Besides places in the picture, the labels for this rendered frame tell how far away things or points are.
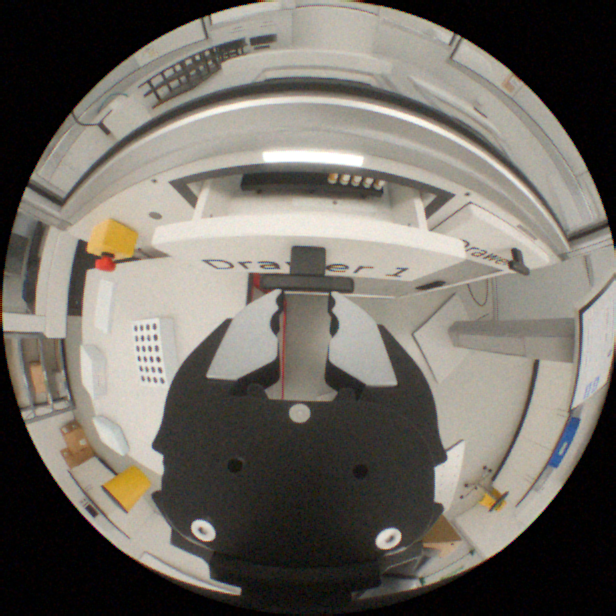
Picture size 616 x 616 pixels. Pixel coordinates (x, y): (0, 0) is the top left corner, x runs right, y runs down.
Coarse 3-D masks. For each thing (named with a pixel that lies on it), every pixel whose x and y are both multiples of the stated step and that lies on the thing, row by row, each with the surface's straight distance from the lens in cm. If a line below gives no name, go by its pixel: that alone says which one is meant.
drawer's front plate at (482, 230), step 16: (464, 208) 24; (480, 208) 25; (448, 224) 26; (464, 224) 25; (480, 224) 25; (496, 224) 27; (480, 240) 30; (496, 240) 31; (512, 240) 32; (528, 240) 37; (480, 256) 37; (528, 256) 41; (544, 256) 45; (512, 272) 51
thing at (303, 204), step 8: (296, 200) 24; (304, 200) 24; (312, 200) 24; (320, 200) 24; (328, 200) 25; (336, 200) 25; (344, 200) 25; (296, 208) 24; (304, 208) 24; (312, 208) 24; (320, 208) 24; (328, 208) 24; (336, 208) 24; (344, 208) 24; (352, 208) 24; (360, 208) 25; (368, 208) 25
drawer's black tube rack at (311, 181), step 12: (252, 180) 25; (264, 180) 24; (276, 180) 24; (288, 180) 24; (300, 180) 24; (312, 180) 24; (324, 180) 24; (312, 192) 26; (348, 192) 24; (360, 192) 24; (372, 192) 24
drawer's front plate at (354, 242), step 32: (192, 224) 16; (224, 224) 15; (256, 224) 14; (288, 224) 13; (320, 224) 13; (352, 224) 14; (384, 224) 15; (192, 256) 20; (224, 256) 19; (256, 256) 18; (288, 256) 17; (352, 256) 17; (384, 256) 17; (416, 256) 17; (448, 256) 18
